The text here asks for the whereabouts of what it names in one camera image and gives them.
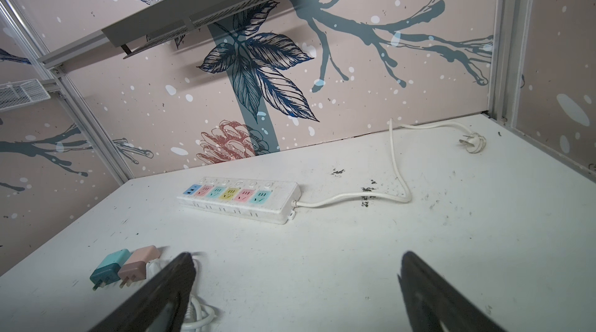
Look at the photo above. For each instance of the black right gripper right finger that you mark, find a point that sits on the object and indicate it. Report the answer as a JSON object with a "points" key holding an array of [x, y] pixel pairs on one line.
{"points": [[432, 304]]}

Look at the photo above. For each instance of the white three-pin plug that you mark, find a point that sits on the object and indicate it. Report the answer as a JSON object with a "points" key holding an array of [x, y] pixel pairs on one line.
{"points": [[473, 143]]}

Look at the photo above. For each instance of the long white power strip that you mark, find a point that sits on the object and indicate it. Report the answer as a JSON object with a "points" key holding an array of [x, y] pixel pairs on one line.
{"points": [[266, 201]]}

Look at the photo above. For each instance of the white wire mesh basket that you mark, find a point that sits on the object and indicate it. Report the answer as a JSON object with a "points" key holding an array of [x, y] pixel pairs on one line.
{"points": [[21, 94]]}

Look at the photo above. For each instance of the teal charger near pink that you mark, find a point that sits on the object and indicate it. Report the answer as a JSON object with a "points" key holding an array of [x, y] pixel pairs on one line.
{"points": [[106, 272]]}

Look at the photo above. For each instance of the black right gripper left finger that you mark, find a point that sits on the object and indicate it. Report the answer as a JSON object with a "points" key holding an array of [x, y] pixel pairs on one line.
{"points": [[159, 305]]}

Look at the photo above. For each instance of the pink charger plug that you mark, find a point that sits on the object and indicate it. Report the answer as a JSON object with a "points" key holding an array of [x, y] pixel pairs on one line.
{"points": [[135, 268]]}

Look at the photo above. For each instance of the black wall basket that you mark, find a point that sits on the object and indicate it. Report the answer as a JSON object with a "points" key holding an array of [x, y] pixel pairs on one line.
{"points": [[200, 10]]}

